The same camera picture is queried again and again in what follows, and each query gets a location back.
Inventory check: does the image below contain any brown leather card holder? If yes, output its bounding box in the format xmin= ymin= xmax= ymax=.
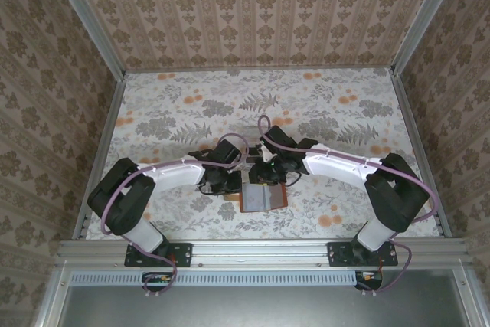
xmin=238 ymin=183 xmax=289 ymax=214

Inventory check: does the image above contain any pale white card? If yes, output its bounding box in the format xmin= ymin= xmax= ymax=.
xmin=244 ymin=185 xmax=270 ymax=211

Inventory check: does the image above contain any pale translucent card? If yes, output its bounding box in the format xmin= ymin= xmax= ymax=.
xmin=239 ymin=124 xmax=275 ymax=145

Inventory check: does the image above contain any floral patterned table cover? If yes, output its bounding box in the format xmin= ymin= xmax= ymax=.
xmin=86 ymin=67 xmax=441 ymax=242

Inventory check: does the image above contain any black connector board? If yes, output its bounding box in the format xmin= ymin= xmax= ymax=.
xmin=354 ymin=270 xmax=384 ymax=290
xmin=142 ymin=271 xmax=174 ymax=292

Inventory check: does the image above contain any grey sheet metal panel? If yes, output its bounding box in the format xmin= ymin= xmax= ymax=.
xmin=64 ymin=270 xmax=466 ymax=327

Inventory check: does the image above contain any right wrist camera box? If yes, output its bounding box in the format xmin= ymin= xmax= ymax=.
xmin=260 ymin=126 xmax=294 ymax=152

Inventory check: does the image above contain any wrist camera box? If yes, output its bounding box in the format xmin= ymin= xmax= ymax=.
xmin=260 ymin=126 xmax=294 ymax=152
xmin=214 ymin=138 xmax=240 ymax=164

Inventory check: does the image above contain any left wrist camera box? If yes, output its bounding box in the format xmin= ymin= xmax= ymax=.
xmin=214 ymin=138 xmax=240 ymax=164

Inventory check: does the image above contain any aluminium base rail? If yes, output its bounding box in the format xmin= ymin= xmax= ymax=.
xmin=57 ymin=239 xmax=470 ymax=267

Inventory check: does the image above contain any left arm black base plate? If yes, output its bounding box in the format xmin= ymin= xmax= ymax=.
xmin=124 ymin=242 xmax=193 ymax=268

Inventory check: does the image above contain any grey slotted cable duct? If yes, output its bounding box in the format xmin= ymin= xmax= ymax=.
xmin=70 ymin=270 xmax=359 ymax=286

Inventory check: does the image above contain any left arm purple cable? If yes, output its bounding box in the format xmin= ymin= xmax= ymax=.
xmin=101 ymin=132 xmax=250 ymax=298

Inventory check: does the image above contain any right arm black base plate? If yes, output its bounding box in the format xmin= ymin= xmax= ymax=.
xmin=328 ymin=241 xmax=399 ymax=268

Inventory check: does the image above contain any aluminium table side rail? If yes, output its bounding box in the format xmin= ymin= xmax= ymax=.
xmin=390 ymin=70 xmax=451 ymax=238
xmin=72 ymin=74 xmax=127 ymax=242

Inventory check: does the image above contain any aluminium frame post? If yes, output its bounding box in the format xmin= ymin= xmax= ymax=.
xmin=390 ymin=0 xmax=466 ymax=76
xmin=49 ymin=0 xmax=128 ymax=80

